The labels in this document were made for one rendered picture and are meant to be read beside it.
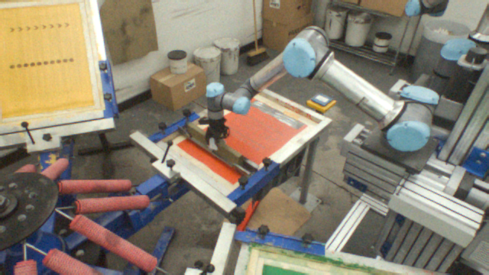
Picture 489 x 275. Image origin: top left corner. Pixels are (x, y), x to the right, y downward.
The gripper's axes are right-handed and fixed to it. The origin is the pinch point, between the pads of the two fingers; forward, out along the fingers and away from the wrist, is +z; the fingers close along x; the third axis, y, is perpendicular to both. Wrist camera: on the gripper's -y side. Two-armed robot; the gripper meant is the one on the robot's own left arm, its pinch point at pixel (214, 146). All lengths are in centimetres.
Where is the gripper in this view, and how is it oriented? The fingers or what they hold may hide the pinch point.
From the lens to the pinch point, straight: 166.3
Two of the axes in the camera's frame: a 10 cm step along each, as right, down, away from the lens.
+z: -0.2, 7.6, 6.5
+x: 6.8, -4.7, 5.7
